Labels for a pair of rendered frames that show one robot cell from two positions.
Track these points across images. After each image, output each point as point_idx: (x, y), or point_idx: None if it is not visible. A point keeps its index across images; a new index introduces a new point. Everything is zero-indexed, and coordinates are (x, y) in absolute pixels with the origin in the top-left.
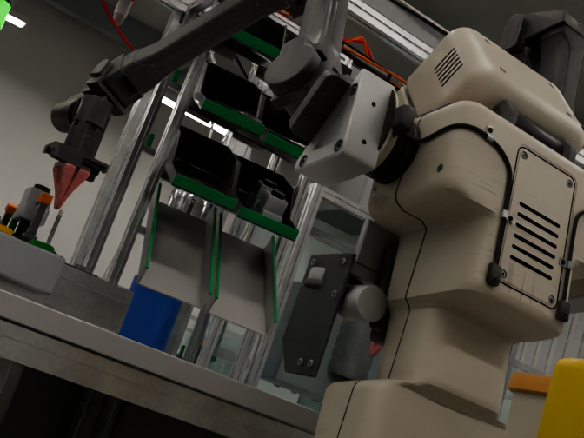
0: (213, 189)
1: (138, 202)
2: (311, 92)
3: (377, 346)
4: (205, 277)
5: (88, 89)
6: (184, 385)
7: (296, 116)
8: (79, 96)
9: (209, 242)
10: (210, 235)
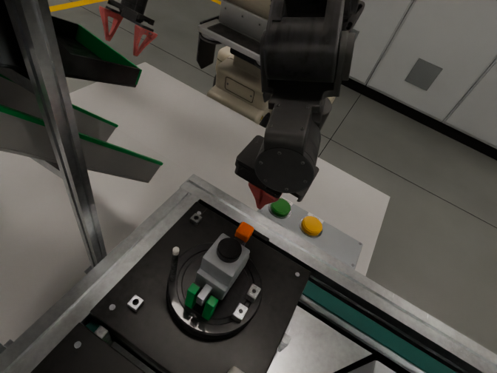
0: (103, 41)
1: (77, 152)
2: (359, 16)
3: (142, 49)
4: (80, 123)
5: (322, 100)
6: None
7: (352, 28)
8: (309, 122)
9: (17, 95)
10: (7, 86)
